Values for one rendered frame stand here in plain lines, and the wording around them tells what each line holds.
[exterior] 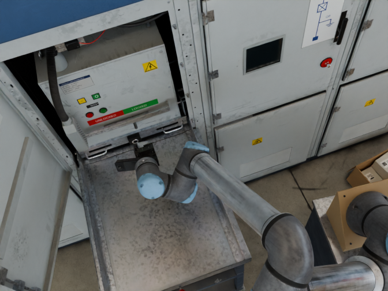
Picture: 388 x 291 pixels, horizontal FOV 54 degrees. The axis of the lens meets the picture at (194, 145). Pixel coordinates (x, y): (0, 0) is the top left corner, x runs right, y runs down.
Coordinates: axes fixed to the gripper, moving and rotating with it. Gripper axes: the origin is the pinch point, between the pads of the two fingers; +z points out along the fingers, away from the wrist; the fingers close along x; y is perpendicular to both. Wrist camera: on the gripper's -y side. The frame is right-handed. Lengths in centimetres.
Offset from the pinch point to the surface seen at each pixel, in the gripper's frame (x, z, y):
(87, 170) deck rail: -10.9, 14.5, -26.7
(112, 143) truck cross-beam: -3.4, 17.5, -11.2
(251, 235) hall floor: -101, 29, 46
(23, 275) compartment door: -19, -34, -54
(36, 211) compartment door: -6.6, -14.2, -45.6
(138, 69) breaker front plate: 32.2, -1.7, 11.6
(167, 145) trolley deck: -12.0, 13.7, 12.9
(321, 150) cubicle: -72, 51, 110
